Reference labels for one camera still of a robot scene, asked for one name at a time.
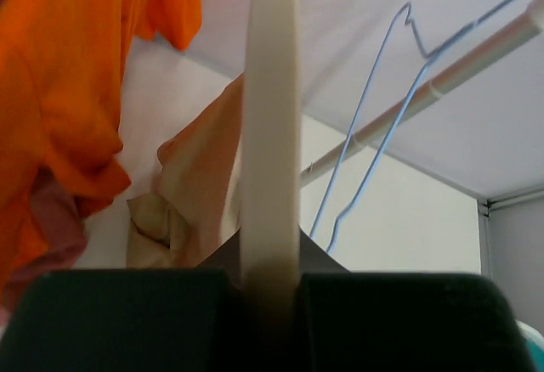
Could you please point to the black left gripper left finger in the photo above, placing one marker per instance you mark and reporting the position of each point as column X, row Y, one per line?
column 128, row 320

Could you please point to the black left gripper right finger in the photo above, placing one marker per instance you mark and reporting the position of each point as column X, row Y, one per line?
column 405, row 322

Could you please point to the beige t shirt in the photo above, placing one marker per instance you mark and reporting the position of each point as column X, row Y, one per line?
column 194, row 206

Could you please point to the beige wooden hanger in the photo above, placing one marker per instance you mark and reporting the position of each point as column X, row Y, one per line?
column 269, row 240

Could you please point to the teal t shirt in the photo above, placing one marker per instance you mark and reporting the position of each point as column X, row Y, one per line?
column 535, row 343

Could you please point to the light blue wire hanger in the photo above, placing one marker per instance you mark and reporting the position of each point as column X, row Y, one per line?
column 430, row 57

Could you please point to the pink t shirt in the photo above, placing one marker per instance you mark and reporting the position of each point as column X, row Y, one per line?
column 47, row 227

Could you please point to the orange t shirt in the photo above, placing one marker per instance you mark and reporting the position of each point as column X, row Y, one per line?
column 64, row 113

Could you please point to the metal clothes rack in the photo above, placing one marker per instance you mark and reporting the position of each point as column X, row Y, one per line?
column 509, row 38

